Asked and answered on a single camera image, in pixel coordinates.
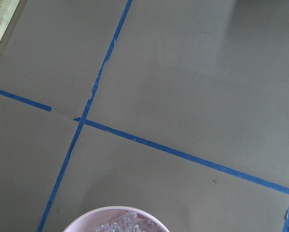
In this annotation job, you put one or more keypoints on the pink bowl with ice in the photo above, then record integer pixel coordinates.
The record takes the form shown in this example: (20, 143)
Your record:
(116, 219)

